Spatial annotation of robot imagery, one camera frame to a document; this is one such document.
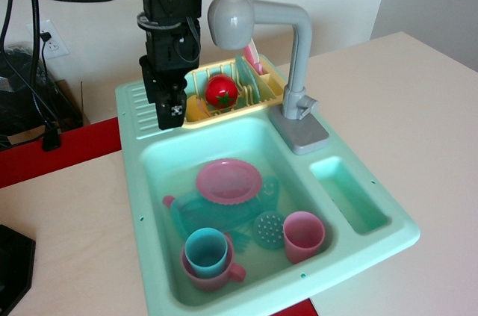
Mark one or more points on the teal toy tray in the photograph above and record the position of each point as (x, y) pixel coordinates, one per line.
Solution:
(192, 211)

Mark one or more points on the pink toy mug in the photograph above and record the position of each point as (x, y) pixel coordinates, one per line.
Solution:
(234, 272)

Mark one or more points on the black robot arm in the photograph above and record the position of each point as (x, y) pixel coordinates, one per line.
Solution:
(169, 10)

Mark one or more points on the red toy tomato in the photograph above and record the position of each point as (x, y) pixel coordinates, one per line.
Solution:
(221, 91)

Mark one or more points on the pink white utensils in rack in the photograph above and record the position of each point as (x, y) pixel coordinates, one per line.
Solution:
(251, 55)

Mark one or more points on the teal toy fork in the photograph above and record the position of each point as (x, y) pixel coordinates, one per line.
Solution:
(240, 240)

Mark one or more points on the mint green toy sink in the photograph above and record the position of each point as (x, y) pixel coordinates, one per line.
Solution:
(364, 224)

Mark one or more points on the grey toy faucet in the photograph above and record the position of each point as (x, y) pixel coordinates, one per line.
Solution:
(231, 24)

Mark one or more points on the white wall outlet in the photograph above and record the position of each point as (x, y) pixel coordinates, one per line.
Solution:
(51, 44)

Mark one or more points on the yellow dish drying rack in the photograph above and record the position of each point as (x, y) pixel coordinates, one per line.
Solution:
(197, 79)

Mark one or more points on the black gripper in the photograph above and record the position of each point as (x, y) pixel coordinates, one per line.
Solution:
(172, 51)

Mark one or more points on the pink toy cup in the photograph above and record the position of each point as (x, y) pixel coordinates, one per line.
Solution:
(303, 233)

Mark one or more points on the teal slotted skimmer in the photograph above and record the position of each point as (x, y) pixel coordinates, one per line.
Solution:
(268, 230)

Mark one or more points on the teal smiley spatula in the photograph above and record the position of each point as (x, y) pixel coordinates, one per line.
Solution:
(269, 193)

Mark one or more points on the pink scalloped toy plate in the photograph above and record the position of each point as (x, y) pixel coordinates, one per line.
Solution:
(229, 181)

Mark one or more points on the teal plate in rack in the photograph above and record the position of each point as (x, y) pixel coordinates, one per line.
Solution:
(258, 89)

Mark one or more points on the blue toy cup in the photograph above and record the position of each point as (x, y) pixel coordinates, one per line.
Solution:
(206, 250)

